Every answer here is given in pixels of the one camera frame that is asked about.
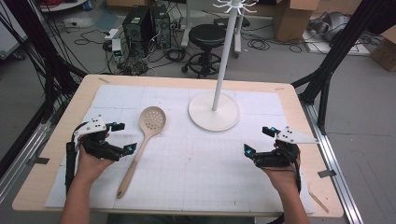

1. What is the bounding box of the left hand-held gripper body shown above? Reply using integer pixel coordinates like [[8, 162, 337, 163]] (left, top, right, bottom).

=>
[[74, 114, 125, 162]]

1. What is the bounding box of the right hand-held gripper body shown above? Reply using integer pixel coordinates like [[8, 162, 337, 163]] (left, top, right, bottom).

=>
[[252, 125, 319, 170]]

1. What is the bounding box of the beige slotted spoon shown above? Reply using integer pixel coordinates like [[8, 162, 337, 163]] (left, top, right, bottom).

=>
[[116, 105, 167, 200]]

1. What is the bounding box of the white hook rack stand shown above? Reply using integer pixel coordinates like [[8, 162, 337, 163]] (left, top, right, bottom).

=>
[[187, 0, 260, 133]]

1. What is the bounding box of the person's right hand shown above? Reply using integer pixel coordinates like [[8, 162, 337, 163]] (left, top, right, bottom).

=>
[[261, 140, 303, 189]]

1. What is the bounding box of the person's left hand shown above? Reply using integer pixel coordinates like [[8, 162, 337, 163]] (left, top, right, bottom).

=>
[[75, 133, 116, 185]]

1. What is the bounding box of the white grid mat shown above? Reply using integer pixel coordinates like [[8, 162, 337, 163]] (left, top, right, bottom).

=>
[[44, 84, 316, 215]]

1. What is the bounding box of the black tape piece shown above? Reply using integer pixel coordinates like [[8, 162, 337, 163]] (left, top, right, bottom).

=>
[[33, 156, 51, 166], [317, 169, 338, 179]]

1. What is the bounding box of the thin wooden stick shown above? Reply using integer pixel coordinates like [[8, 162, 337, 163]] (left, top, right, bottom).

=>
[[307, 189, 331, 215]]

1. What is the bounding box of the white device with green display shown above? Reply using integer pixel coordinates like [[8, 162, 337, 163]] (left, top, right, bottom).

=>
[[110, 38, 123, 63]]

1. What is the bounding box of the white power strip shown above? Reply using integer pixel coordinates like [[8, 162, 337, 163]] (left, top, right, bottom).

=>
[[104, 28, 121, 42]]

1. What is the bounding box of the large black computer tower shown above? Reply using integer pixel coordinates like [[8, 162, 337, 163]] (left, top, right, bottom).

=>
[[121, 5, 154, 58]]

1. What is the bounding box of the slim black computer tower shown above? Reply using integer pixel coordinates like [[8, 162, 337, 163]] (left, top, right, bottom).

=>
[[150, 4, 173, 49]]

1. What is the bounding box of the tall cardboard box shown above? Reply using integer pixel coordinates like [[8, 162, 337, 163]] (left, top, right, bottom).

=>
[[273, 0, 320, 43]]

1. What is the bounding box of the white flat board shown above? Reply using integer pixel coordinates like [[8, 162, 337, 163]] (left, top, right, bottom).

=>
[[303, 29, 372, 58]]

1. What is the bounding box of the black round stool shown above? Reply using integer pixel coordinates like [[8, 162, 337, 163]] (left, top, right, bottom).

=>
[[181, 23, 227, 79]]

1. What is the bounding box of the white stand leg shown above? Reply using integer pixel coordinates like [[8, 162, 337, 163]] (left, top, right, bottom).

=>
[[180, 0, 193, 49]]

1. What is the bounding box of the small cardboard box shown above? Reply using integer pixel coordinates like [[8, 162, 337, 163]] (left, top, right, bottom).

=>
[[369, 25, 396, 73]]

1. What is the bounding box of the aluminium rail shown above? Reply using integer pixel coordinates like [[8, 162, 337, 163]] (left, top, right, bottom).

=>
[[0, 120, 53, 204], [300, 100, 364, 224]]

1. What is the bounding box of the coiled black floor cable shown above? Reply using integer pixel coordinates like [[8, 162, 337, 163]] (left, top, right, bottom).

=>
[[247, 36, 271, 51]]

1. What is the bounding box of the black metal frame strut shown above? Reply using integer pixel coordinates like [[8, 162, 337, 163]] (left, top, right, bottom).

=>
[[291, 0, 396, 135], [0, 0, 89, 125]]

